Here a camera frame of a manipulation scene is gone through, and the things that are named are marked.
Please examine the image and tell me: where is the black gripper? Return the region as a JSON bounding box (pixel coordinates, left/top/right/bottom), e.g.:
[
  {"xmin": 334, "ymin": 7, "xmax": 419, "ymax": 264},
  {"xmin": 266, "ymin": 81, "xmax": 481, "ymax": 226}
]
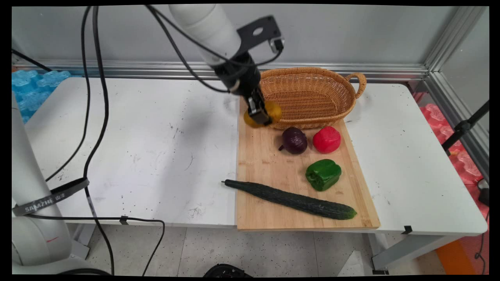
[{"xmin": 213, "ymin": 53, "xmax": 273, "ymax": 126}]

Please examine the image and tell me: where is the yellow bell pepper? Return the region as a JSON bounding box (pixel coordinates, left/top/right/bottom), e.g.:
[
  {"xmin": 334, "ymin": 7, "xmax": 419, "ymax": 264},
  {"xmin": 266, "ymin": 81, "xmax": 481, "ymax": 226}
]
[{"xmin": 243, "ymin": 100, "xmax": 282, "ymax": 129}]

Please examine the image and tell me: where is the purple onion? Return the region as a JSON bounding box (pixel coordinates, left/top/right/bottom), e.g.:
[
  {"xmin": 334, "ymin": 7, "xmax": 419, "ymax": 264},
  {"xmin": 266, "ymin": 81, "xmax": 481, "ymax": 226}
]
[{"xmin": 279, "ymin": 127, "xmax": 308, "ymax": 155}]

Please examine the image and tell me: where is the woven wicker basket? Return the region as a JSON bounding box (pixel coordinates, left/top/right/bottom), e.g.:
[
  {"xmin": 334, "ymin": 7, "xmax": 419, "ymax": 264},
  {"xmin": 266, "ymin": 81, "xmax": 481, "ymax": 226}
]
[{"xmin": 258, "ymin": 67, "xmax": 367, "ymax": 130}]

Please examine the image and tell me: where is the red bell pepper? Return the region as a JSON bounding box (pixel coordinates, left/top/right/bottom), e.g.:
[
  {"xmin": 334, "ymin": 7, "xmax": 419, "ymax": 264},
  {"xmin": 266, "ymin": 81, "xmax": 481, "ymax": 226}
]
[{"xmin": 312, "ymin": 126, "xmax": 341, "ymax": 154}]

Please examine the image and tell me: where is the bamboo cutting board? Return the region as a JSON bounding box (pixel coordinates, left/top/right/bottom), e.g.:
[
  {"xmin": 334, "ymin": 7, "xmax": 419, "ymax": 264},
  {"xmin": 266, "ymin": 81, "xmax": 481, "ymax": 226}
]
[{"xmin": 236, "ymin": 98, "xmax": 381, "ymax": 231}]

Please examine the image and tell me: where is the green bell pepper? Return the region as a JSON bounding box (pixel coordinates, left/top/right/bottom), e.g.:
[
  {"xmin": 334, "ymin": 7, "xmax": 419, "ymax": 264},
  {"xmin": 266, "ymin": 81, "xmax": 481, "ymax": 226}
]
[{"xmin": 305, "ymin": 159, "xmax": 343, "ymax": 192}]

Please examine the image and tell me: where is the long dark green cucumber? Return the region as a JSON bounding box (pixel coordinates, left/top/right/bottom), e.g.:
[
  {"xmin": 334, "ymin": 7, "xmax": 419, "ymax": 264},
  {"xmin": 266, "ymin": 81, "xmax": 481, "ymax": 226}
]
[{"xmin": 221, "ymin": 179, "xmax": 357, "ymax": 221}]

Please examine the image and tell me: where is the round black floor object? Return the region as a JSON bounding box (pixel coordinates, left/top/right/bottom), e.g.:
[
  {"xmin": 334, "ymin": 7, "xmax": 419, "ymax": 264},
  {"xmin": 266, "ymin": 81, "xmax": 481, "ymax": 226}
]
[{"xmin": 203, "ymin": 263, "xmax": 253, "ymax": 277}]

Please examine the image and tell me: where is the black tripod stand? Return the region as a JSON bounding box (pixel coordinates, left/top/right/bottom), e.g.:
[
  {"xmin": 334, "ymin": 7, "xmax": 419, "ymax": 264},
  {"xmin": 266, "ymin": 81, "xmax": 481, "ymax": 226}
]
[{"xmin": 441, "ymin": 100, "xmax": 489, "ymax": 157}]

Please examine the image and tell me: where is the red foam mat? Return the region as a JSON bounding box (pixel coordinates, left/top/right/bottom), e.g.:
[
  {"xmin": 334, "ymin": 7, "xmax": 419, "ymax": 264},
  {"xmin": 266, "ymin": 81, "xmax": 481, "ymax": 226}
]
[{"xmin": 413, "ymin": 92, "xmax": 489, "ymax": 219}]

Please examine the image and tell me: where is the grey metal table leg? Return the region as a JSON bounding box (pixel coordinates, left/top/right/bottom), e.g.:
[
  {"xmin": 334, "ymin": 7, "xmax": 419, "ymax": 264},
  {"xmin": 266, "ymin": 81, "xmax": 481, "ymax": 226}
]
[
  {"xmin": 370, "ymin": 233, "xmax": 466, "ymax": 274},
  {"xmin": 68, "ymin": 223, "xmax": 97, "ymax": 260}
]

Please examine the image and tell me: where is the blue foam mat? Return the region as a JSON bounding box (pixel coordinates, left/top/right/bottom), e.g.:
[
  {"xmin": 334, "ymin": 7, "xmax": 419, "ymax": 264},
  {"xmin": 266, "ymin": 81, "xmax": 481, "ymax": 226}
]
[{"xmin": 12, "ymin": 69, "xmax": 71, "ymax": 124}]

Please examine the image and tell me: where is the small black box on floor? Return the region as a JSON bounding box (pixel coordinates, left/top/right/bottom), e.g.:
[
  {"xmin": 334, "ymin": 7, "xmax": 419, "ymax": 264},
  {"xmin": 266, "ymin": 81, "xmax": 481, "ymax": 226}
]
[{"xmin": 478, "ymin": 179, "xmax": 489, "ymax": 208}]

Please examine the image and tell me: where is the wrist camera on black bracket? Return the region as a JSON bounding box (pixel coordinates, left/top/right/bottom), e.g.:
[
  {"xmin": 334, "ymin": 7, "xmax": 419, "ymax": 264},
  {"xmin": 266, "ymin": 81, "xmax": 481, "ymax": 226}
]
[{"xmin": 236, "ymin": 15, "xmax": 285, "ymax": 56}]

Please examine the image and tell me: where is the horizontal aluminium frame rail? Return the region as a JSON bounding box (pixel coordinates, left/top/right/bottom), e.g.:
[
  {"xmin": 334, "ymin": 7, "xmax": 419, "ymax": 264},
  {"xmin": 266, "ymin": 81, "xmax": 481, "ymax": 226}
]
[{"xmin": 12, "ymin": 59, "xmax": 430, "ymax": 82}]

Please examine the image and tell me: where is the thin black camera cable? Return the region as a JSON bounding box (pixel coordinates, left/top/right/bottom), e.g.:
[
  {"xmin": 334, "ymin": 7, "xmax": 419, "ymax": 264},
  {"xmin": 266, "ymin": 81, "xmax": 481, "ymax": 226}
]
[{"xmin": 45, "ymin": 5, "xmax": 284, "ymax": 183}]

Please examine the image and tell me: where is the black cable along table edge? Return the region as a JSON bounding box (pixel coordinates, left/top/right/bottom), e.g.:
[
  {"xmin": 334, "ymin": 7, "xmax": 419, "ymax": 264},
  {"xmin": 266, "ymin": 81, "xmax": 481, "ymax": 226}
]
[{"xmin": 23, "ymin": 214, "xmax": 165, "ymax": 276}]

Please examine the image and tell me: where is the aluminium frame corner post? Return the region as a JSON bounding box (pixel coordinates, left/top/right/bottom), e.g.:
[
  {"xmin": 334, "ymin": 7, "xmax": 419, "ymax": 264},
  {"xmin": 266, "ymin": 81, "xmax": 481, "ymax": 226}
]
[{"xmin": 423, "ymin": 6, "xmax": 489, "ymax": 182}]

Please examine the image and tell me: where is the grey velcro cable strap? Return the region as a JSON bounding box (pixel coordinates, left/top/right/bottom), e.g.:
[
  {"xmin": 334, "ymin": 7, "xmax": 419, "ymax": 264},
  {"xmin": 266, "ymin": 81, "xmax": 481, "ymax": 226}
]
[{"xmin": 12, "ymin": 177, "xmax": 90, "ymax": 217}]

